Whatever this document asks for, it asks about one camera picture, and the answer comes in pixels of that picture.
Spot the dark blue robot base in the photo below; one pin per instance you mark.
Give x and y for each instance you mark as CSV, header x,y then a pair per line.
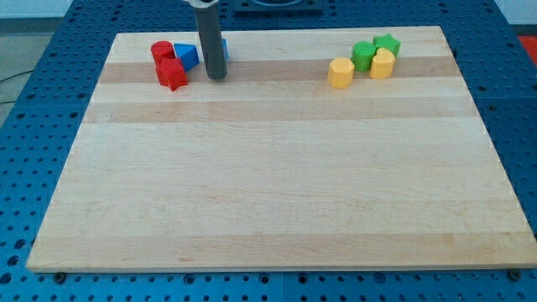
x,y
251,7

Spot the blue cube block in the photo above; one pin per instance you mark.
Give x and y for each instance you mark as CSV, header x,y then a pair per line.
x,y
225,49

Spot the wooden board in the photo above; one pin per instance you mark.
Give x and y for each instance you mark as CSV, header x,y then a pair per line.
x,y
274,170

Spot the yellow hexagon block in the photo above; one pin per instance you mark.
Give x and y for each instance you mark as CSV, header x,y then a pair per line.
x,y
340,73

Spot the red star block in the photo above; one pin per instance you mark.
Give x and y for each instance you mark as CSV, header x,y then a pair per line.
x,y
171,73

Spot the blue triangle block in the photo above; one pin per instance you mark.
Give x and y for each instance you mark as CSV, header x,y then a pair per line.
x,y
188,55

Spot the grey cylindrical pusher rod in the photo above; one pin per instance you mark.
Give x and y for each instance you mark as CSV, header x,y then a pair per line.
x,y
210,34

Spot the green cylinder block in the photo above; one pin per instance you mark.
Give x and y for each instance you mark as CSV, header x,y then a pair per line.
x,y
362,55

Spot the yellow heart block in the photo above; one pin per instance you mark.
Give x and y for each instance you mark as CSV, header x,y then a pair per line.
x,y
382,65

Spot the red cylinder block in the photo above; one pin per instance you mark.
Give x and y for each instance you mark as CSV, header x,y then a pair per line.
x,y
162,50

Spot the green star block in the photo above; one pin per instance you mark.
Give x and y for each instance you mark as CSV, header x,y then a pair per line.
x,y
388,42

